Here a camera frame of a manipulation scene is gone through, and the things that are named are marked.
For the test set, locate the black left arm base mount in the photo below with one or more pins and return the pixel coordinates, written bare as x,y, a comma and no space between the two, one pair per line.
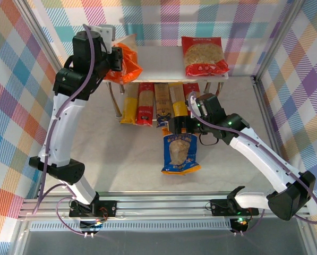
109,208

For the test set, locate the aluminium frame post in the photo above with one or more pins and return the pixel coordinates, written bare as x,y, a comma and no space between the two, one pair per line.
277,42
45,45

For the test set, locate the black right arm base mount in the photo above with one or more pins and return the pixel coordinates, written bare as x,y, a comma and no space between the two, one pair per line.
219,207

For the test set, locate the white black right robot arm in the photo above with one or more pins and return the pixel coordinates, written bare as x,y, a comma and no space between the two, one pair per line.
253,154

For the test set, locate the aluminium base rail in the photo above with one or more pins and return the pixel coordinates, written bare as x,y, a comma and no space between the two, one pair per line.
161,207

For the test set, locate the blue and yellow pasta bag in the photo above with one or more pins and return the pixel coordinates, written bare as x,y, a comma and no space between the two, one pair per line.
180,151

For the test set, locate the red short pasta bag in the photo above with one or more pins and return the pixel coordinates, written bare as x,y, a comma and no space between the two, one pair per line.
203,53

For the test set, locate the white shelf with metal legs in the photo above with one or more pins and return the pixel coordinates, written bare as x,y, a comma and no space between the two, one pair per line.
161,63

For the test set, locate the spaghetti bag with blue ends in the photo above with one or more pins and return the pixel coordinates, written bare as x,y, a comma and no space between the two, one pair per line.
162,106

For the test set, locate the orange pasta bag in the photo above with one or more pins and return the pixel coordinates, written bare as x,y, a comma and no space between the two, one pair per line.
131,71

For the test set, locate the yellow spaghetti bag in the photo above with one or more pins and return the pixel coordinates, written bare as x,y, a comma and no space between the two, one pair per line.
178,103
129,111

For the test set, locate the red spaghetti bag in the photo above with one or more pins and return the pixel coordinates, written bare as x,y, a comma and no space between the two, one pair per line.
191,89
145,106

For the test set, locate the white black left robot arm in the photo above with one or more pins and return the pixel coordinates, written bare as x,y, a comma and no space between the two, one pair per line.
62,127

